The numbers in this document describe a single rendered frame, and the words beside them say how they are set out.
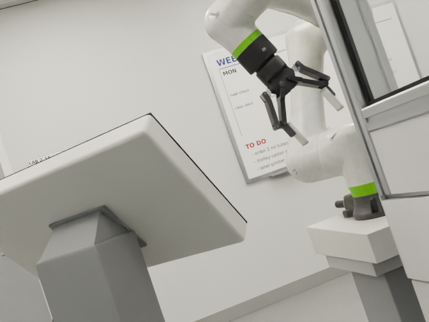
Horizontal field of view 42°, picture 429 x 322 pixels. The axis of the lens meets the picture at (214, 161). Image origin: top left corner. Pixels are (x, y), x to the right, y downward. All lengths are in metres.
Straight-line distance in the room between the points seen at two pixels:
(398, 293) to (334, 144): 0.40
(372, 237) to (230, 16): 0.61
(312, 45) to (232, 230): 0.84
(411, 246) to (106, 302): 0.52
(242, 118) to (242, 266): 1.17
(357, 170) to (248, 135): 3.02
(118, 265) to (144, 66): 3.49
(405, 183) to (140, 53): 3.71
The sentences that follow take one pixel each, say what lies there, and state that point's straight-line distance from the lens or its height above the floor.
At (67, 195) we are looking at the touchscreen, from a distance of 1.05.
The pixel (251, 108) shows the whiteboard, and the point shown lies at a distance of 4.48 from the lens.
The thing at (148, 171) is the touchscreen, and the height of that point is 1.11.
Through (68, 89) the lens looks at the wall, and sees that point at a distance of 4.38.
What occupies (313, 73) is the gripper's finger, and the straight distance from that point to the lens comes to 1.43.
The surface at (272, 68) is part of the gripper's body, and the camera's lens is 1.37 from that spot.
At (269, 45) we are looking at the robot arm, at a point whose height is 1.33.
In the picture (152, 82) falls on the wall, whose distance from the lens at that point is 4.41.
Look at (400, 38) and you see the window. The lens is 0.82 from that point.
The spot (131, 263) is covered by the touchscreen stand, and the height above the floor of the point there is 0.96.
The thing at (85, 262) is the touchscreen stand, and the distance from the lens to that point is 1.02.
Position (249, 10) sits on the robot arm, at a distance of 1.35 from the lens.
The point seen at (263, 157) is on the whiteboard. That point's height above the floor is 1.11.
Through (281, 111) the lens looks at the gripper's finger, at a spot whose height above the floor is 1.17.
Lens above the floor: 1.06
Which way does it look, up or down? 2 degrees up
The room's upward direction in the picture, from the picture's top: 19 degrees counter-clockwise
